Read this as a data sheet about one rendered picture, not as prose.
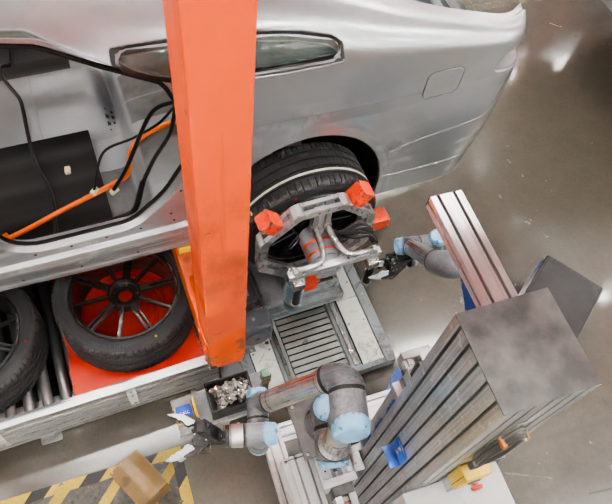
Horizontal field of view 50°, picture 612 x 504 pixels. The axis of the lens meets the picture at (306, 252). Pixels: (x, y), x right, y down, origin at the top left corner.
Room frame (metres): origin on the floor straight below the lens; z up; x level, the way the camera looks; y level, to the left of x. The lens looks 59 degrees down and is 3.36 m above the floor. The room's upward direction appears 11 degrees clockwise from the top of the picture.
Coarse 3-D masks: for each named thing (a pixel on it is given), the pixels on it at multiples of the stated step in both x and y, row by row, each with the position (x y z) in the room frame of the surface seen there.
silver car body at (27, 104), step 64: (0, 0) 1.46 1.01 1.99; (64, 0) 1.54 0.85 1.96; (128, 0) 1.62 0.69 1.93; (320, 0) 1.90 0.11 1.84; (384, 0) 2.03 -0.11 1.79; (448, 0) 2.92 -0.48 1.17; (0, 64) 2.12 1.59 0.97; (64, 64) 2.35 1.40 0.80; (128, 64) 1.48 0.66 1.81; (256, 64) 1.66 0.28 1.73; (320, 64) 1.76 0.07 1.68; (384, 64) 1.88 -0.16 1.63; (448, 64) 2.01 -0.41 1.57; (512, 64) 2.24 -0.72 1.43; (0, 128) 1.81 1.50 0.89; (64, 128) 1.92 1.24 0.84; (128, 128) 1.89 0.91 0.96; (256, 128) 1.62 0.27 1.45; (320, 128) 1.75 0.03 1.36; (384, 128) 1.90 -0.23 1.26; (448, 128) 2.08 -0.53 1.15; (0, 192) 1.53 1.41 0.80; (64, 192) 1.59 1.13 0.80; (128, 192) 1.66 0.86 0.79; (0, 256) 1.12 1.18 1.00; (64, 256) 1.21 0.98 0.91; (128, 256) 1.33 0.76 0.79
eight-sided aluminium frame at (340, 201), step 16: (288, 208) 1.52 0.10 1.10; (304, 208) 1.55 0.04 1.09; (320, 208) 1.54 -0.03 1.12; (336, 208) 1.57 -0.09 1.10; (352, 208) 1.61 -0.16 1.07; (368, 208) 1.69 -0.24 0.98; (288, 224) 1.46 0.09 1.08; (368, 224) 1.66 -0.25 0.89; (256, 240) 1.44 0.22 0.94; (272, 240) 1.43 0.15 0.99; (352, 240) 1.68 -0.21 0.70; (256, 256) 1.44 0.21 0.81; (272, 272) 1.44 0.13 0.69
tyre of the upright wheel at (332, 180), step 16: (304, 144) 1.81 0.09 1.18; (320, 144) 1.84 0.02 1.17; (336, 144) 1.89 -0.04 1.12; (272, 160) 1.72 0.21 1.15; (288, 160) 1.72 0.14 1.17; (304, 160) 1.73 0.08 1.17; (320, 160) 1.74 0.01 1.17; (336, 160) 1.78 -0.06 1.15; (352, 160) 1.85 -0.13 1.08; (256, 176) 1.65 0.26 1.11; (272, 176) 1.64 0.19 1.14; (288, 176) 1.64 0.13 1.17; (304, 176) 1.65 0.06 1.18; (320, 176) 1.66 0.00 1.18; (336, 176) 1.68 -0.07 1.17; (352, 176) 1.73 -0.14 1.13; (256, 192) 1.59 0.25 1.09; (272, 192) 1.57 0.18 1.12; (288, 192) 1.57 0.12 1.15; (304, 192) 1.58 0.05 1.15; (320, 192) 1.62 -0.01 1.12; (336, 192) 1.66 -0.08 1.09; (256, 208) 1.52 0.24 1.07; (272, 208) 1.51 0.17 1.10; (304, 256) 1.61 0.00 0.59
